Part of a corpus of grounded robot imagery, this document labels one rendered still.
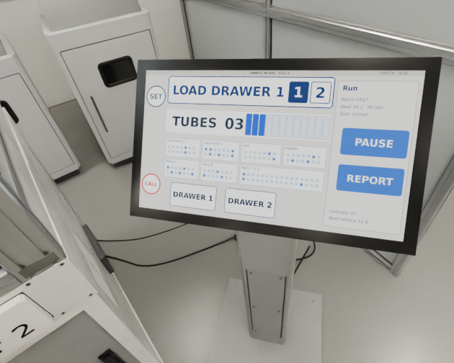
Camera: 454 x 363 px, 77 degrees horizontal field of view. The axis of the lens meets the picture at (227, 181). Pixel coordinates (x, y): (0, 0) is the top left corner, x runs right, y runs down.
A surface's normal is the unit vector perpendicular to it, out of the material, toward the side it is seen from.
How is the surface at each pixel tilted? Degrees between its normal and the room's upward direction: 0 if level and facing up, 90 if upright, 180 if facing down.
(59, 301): 90
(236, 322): 5
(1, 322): 90
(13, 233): 90
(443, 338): 0
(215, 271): 0
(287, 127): 50
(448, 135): 90
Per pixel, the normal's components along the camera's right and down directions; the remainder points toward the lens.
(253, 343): -0.10, -0.72
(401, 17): -0.84, 0.43
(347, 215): -0.25, 0.06
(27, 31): 0.53, 0.55
